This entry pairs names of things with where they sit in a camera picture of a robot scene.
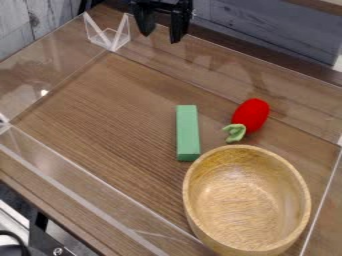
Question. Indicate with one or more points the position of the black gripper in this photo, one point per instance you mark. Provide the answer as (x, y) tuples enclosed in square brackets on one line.
[(181, 16)]

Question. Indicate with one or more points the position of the red plush strawberry toy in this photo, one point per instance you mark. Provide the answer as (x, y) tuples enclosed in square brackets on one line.
[(247, 119)]

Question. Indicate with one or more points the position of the green rectangular block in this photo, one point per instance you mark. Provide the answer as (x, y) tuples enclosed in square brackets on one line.
[(187, 133)]

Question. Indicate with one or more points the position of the wooden oval bowl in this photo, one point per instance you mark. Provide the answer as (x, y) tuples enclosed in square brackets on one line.
[(247, 202)]

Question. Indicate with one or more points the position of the clear acrylic corner bracket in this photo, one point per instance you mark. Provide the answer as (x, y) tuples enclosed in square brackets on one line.
[(111, 39)]

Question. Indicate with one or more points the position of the clear acrylic tray wall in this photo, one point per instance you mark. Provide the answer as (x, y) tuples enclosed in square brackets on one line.
[(109, 183)]

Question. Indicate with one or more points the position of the black metal frame base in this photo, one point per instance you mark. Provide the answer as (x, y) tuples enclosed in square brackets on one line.
[(27, 239)]

